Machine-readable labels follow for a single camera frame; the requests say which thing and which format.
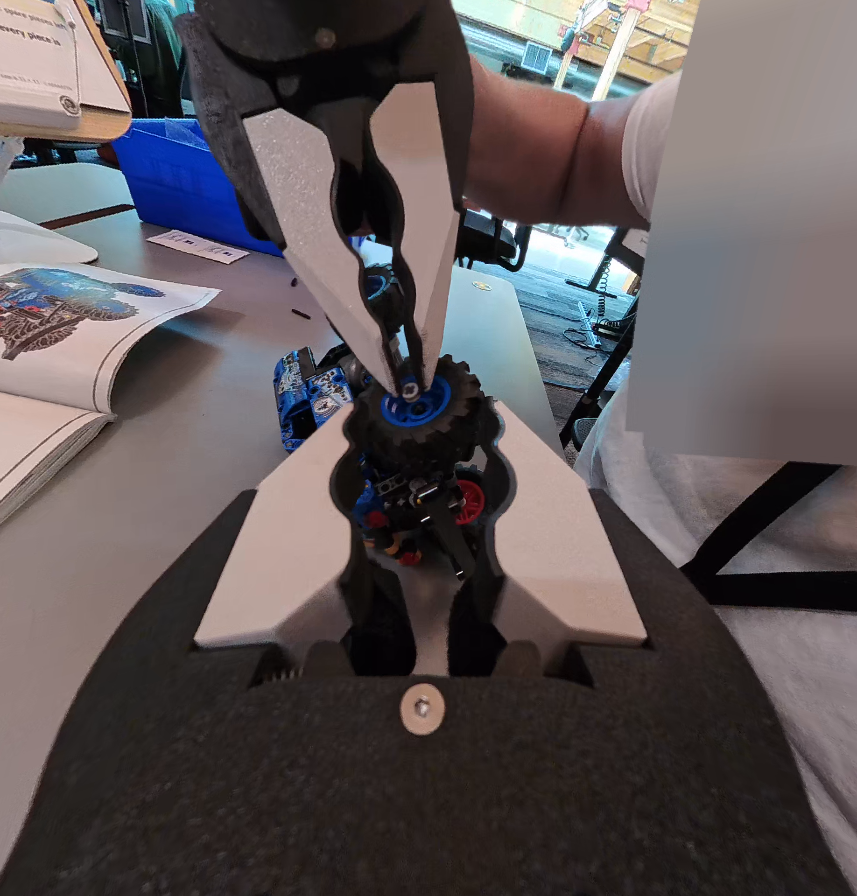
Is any person in white shirt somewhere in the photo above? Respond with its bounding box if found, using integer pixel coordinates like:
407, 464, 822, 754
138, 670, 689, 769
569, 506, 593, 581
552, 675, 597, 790
574, 70, 857, 896

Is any wooden frame structure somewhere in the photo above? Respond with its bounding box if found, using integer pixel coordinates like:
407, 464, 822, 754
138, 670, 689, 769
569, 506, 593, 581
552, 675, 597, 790
555, 0, 690, 100

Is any white sticker sheet strip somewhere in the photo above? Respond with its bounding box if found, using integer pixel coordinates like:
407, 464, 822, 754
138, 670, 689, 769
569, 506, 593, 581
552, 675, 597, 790
147, 229, 251, 266

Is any black office chair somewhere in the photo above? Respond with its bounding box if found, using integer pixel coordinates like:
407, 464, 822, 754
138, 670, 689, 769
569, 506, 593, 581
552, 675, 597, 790
457, 209, 536, 274

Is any black strap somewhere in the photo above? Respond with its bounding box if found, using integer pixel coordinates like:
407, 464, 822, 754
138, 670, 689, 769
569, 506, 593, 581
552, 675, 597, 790
681, 462, 857, 611

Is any white printed sheet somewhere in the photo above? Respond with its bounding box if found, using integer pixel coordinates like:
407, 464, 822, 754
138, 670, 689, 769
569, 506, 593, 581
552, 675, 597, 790
0, 0, 125, 131

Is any black coiled cable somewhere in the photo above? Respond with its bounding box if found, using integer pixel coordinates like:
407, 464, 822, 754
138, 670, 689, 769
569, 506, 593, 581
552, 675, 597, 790
591, 258, 615, 338

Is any blue plastic bin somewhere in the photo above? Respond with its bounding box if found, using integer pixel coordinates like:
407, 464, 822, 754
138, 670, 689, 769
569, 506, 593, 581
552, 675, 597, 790
110, 118, 373, 261

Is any person's right forearm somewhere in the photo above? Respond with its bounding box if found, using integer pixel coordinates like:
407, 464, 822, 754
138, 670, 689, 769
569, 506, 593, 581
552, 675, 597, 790
462, 55, 653, 231

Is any black desk frame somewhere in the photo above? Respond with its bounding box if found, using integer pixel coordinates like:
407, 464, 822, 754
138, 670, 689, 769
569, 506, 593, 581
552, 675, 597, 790
558, 308, 639, 456

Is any blue lego monster truck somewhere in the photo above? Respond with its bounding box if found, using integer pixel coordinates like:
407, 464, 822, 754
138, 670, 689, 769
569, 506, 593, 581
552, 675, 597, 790
273, 262, 518, 582

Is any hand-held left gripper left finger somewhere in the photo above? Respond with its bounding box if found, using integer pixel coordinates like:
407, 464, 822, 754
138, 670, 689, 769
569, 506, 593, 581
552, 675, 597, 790
194, 413, 417, 677

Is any open instruction booklet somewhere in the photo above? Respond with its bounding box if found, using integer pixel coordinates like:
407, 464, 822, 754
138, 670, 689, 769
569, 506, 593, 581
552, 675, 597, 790
0, 262, 223, 543

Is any white book stand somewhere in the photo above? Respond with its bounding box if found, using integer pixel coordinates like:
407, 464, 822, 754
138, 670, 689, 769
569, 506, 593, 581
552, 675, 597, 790
0, 0, 133, 267

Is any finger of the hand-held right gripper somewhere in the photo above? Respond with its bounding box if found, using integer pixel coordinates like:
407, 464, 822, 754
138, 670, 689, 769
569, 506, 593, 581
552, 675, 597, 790
243, 108, 403, 397
367, 81, 462, 383

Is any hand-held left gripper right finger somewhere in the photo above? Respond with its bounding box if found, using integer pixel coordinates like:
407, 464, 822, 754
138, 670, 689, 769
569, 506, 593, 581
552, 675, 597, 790
448, 399, 648, 677

